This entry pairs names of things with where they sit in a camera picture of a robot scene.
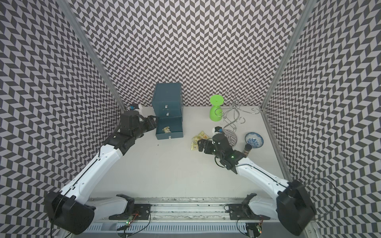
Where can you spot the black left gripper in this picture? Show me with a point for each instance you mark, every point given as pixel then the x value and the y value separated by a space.
pixel 151 123

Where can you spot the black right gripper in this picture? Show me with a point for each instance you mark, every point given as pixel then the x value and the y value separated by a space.
pixel 208 144

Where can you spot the pale yellow cookie packet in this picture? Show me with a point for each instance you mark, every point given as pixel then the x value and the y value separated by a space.
pixel 166 129

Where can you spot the dark teal drawer box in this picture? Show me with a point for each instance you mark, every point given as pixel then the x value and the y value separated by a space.
pixel 167 103

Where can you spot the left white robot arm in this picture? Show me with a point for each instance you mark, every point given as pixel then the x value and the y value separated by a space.
pixel 70 208

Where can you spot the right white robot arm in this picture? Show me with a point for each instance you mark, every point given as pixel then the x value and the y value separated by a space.
pixel 288 201

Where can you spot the yellow cookie packet middle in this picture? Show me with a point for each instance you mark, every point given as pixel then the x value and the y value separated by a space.
pixel 195 139

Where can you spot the yellow cookie packet top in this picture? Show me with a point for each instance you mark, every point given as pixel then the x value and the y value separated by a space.
pixel 202 135

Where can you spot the green plastic goblet cup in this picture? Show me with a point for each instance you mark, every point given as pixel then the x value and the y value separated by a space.
pixel 216 108

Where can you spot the dark brown small bottle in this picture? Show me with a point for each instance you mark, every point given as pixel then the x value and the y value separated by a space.
pixel 247 150

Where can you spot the blue floral ceramic bowl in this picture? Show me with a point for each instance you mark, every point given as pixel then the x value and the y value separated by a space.
pixel 254 139

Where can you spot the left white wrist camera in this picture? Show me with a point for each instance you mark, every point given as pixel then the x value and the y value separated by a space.
pixel 135 107

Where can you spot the chrome wire hook stand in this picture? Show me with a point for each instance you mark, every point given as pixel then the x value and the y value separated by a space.
pixel 232 117

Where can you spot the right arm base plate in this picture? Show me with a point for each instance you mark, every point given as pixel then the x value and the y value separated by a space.
pixel 239 211

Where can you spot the aluminium front rail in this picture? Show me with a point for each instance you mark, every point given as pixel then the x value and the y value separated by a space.
pixel 181 217

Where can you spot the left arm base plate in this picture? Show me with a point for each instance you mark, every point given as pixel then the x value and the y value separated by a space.
pixel 141 211

